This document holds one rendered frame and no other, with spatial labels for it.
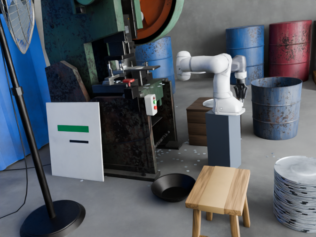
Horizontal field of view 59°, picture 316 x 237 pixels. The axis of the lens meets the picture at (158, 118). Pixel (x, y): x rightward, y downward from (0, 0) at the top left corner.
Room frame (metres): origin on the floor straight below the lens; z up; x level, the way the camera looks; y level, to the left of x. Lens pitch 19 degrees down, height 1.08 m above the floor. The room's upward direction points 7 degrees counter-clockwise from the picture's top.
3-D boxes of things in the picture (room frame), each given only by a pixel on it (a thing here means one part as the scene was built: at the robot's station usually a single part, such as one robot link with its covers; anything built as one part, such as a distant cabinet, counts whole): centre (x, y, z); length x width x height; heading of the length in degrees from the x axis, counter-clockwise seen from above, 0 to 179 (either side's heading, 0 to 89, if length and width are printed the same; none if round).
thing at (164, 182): (1.60, -0.05, 0.04); 0.30 x 0.30 x 0.07
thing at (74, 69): (2.02, 0.47, 0.45); 0.92 x 0.12 x 0.90; 65
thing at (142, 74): (2.13, 0.07, 0.72); 0.25 x 0.14 x 0.14; 65
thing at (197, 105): (2.41, -0.52, 0.18); 0.40 x 0.38 x 0.35; 62
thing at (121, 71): (2.20, 0.23, 0.76); 0.15 x 0.09 x 0.05; 155
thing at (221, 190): (1.14, -0.25, 0.16); 0.34 x 0.24 x 0.34; 155
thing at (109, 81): (2.05, 0.30, 0.76); 0.17 x 0.06 x 0.10; 155
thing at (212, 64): (1.88, -0.38, 0.78); 0.25 x 0.18 x 0.11; 57
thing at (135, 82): (2.21, 0.23, 0.68); 0.45 x 0.30 x 0.06; 155
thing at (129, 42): (2.19, 0.19, 1.04); 0.17 x 0.15 x 0.30; 65
